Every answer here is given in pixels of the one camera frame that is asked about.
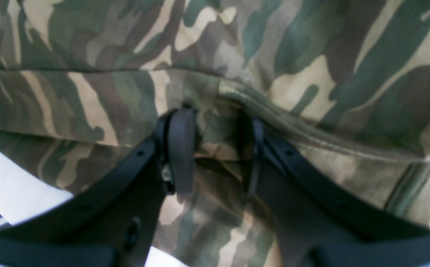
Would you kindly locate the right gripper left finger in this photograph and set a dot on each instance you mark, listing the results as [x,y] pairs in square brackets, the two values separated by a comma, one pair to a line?
[111,224]

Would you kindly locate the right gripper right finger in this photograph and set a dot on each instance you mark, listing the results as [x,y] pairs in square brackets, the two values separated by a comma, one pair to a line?
[317,223]

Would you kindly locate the camouflage t-shirt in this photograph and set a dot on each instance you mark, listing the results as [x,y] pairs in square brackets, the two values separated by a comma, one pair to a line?
[347,82]

